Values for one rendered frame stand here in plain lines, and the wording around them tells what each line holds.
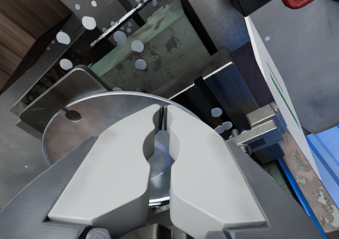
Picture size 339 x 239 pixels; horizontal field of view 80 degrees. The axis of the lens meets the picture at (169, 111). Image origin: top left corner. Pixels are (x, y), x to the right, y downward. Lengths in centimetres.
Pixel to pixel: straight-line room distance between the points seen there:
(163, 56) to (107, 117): 16
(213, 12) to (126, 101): 21
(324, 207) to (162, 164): 39
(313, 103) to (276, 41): 54
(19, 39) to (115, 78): 47
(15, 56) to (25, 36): 9
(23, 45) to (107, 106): 58
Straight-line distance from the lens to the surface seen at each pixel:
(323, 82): 150
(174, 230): 31
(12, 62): 89
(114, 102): 29
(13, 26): 83
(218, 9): 38
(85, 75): 28
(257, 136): 40
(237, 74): 37
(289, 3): 29
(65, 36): 42
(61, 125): 34
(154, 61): 40
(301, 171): 63
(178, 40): 39
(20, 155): 193
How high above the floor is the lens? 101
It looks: 51 degrees down
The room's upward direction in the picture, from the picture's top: 178 degrees clockwise
